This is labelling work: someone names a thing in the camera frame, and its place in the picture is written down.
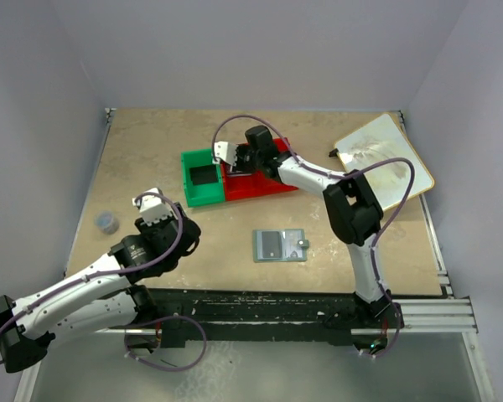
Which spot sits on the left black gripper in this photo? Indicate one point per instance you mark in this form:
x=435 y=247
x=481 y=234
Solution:
x=184 y=230

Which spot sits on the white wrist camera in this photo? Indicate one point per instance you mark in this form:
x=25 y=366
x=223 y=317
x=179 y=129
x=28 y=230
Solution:
x=224 y=152
x=152 y=209

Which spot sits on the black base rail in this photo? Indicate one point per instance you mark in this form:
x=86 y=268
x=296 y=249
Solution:
x=339 y=319

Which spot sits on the red plastic bin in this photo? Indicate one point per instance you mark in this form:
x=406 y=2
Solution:
x=238 y=186
x=269 y=186

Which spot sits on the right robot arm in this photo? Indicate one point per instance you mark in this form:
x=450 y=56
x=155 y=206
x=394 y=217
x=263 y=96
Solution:
x=353 y=210

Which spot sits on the green plastic bin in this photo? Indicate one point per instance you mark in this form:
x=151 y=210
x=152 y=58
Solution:
x=198 y=196

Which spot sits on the middle red plastic bin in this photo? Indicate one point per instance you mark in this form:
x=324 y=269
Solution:
x=238 y=186

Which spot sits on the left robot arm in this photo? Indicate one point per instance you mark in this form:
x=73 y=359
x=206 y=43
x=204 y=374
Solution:
x=107 y=293

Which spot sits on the black card in green bin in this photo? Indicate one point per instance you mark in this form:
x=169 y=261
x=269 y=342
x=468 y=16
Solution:
x=203 y=175

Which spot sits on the right red plastic bin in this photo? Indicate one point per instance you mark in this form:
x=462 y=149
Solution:
x=269 y=186

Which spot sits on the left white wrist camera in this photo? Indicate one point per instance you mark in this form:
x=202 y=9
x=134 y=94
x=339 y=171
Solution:
x=152 y=209

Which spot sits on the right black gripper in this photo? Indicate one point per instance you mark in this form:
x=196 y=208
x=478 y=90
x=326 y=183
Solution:
x=238 y=157

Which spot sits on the green card holder wallet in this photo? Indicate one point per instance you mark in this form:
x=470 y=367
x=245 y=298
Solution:
x=295 y=245

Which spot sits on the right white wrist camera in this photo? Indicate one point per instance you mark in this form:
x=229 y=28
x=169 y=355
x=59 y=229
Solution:
x=224 y=152

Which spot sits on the dark grey card in holder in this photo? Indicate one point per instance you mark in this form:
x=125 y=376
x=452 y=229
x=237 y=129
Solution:
x=272 y=246

